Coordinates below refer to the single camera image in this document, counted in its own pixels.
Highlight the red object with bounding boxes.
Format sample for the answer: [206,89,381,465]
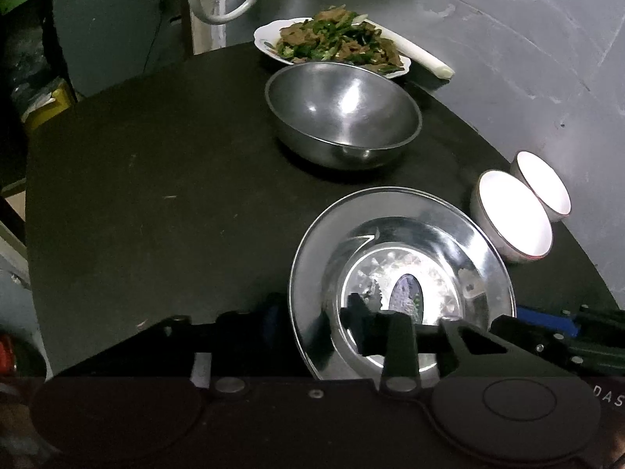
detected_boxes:
[0,333,16,374]

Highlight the yellow container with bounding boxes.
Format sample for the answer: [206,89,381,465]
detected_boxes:
[22,77,77,134]

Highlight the steel plate with oval sticker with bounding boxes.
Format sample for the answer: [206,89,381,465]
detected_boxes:
[288,186,517,382]

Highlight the stir-fried greens and meat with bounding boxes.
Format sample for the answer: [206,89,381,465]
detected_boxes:
[275,6,405,77]

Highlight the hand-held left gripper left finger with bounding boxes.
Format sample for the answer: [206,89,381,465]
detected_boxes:
[141,293,294,397]

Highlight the white oval plate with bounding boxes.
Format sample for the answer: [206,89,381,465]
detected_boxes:
[253,18,412,79]

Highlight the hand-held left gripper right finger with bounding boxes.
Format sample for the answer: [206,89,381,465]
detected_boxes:
[341,292,523,399]

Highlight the white leek stalk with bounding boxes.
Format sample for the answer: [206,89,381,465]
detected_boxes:
[359,16,456,79]

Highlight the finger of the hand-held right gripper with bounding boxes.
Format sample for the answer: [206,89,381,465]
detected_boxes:
[489,304,587,373]
[561,303,625,339]

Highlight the white bowl with red rim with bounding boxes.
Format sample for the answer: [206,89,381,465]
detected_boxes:
[470,169,554,265]
[510,150,572,223]

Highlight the deep steel bowl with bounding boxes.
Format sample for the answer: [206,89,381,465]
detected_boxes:
[264,61,423,172]

